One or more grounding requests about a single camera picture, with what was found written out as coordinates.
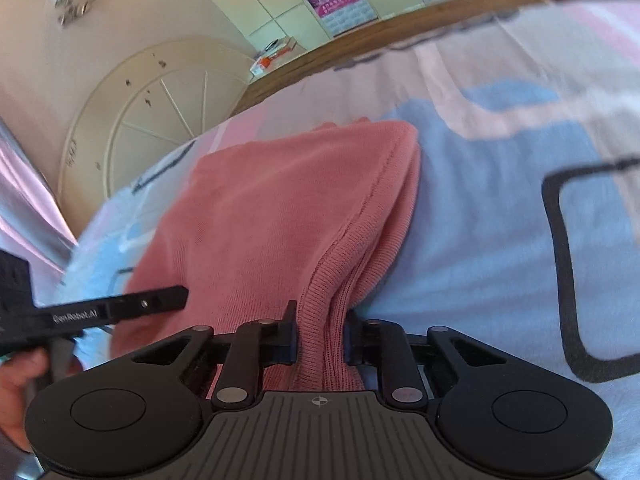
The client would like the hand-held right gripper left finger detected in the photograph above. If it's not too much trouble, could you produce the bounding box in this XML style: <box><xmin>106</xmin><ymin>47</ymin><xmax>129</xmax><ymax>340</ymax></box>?
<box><xmin>132</xmin><ymin>300</ymin><xmax>301</xmax><ymax>412</ymax></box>

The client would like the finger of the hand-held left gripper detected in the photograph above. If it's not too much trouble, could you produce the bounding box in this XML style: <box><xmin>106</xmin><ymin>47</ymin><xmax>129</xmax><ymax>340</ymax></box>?
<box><xmin>112</xmin><ymin>285</ymin><xmax>190</xmax><ymax>324</ymax></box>

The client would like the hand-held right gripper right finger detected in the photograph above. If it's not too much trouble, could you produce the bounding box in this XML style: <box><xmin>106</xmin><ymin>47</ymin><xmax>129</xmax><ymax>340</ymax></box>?
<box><xmin>344</xmin><ymin>310</ymin><xmax>507</xmax><ymax>407</ymax></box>

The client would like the pink knit sweater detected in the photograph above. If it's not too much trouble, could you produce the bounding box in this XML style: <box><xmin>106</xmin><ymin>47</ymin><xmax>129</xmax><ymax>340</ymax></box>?
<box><xmin>109</xmin><ymin>117</ymin><xmax>421</xmax><ymax>393</ymax></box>

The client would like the person's left hand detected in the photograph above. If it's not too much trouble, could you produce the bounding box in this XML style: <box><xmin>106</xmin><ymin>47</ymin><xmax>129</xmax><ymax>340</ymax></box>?
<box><xmin>0</xmin><ymin>347</ymin><xmax>83</xmax><ymax>453</ymax></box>

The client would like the pink shiny curtain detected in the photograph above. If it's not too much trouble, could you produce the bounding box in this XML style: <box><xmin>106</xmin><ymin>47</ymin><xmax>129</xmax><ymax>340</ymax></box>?
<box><xmin>0</xmin><ymin>117</ymin><xmax>80</xmax><ymax>276</ymax></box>

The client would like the white arched headboard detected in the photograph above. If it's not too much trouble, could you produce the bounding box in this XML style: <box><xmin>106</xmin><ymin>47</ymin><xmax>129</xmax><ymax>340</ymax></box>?
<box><xmin>56</xmin><ymin>35</ymin><xmax>257</xmax><ymax>233</ymax></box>

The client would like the pastel printed bed sheet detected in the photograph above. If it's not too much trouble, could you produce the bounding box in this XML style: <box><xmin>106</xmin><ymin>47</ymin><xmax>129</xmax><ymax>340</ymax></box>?
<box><xmin>52</xmin><ymin>0</ymin><xmax>640</xmax><ymax>480</ymax></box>

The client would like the red and white box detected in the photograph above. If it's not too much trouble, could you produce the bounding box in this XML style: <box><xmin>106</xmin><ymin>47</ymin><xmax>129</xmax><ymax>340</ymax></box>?
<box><xmin>249</xmin><ymin>36</ymin><xmax>302</xmax><ymax>79</ymax></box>

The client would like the wooden bed frame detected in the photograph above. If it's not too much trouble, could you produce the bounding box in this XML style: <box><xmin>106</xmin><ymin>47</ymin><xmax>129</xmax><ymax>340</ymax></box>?
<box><xmin>234</xmin><ymin>0</ymin><xmax>551</xmax><ymax>113</ymax></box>

